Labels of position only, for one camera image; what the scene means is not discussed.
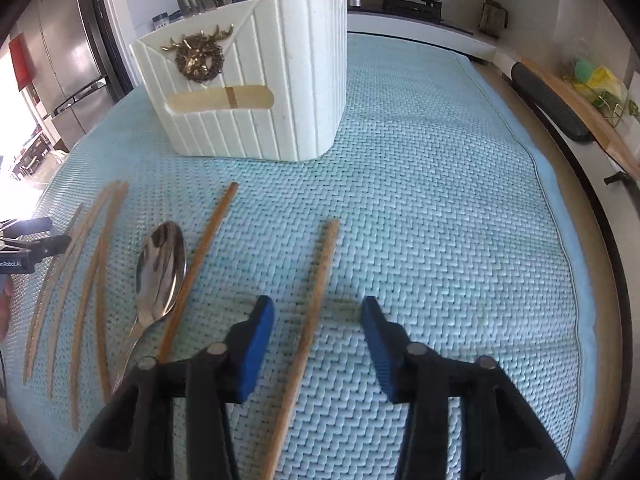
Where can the wooden chopstick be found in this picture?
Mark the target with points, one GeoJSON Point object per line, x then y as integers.
{"type": "Point", "coordinates": [320, 285]}
{"type": "Point", "coordinates": [210, 245]}
{"type": "Point", "coordinates": [76, 385]}
{"type": "Point", "coordinates": [31, 355]}
{"type": "Point", "coordinates": [52, 360]}

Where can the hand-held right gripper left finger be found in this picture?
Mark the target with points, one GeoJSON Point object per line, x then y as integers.
{"type": "Point", "coordinates": [257, 345]}

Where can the plastic bag of produce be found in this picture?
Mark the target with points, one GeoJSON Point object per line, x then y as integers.
{"type": "Point", "coordinates": [597, 77]}

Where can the red cloth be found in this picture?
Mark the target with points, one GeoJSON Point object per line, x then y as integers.
{"type": "Point", "coordinates": [22, 60]}

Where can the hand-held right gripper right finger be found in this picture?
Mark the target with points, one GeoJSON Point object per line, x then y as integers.
{"type": "Point", "coordinates": [380, 347]}

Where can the metal spoon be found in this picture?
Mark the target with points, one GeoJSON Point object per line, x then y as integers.
{"type": "Point", "coordinates": [160, 270]}

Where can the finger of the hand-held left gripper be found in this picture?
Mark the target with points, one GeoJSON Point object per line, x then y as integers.
{"type": "Point", "coordinates": [47, 246]}
{"type": "Point", "coordinates": [30, 226]}

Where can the stainless steel refrigerator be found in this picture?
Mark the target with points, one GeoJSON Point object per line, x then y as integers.
{"type": "Point", "coordinates": [60, 35]}

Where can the white ribbed utensil holder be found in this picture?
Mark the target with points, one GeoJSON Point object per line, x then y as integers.
{"type": "Point", "coordinates": [280, 85]}

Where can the light blue woven mat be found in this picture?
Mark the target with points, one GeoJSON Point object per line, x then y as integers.
{"type": "Point", "coordinates": [425, 210]}

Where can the long black pad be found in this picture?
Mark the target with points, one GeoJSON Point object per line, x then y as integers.
{"type": "Point", "coordinates": [550, 105]}

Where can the person's left hand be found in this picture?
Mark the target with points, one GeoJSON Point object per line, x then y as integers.
{"type": "Point", "coordinates": [5, 310]}

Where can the wooden cutting board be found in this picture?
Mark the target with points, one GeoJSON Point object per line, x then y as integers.
{"type": "Point", "coordinates": [580, 105]}

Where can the spice jar set black lids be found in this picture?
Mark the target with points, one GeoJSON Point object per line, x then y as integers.
{"type": "Point", "coordinates": [161, 20]}

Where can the black gas stove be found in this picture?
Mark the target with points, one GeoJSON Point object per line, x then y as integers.
{"type": "Point", "coordinates": [410, 12]}

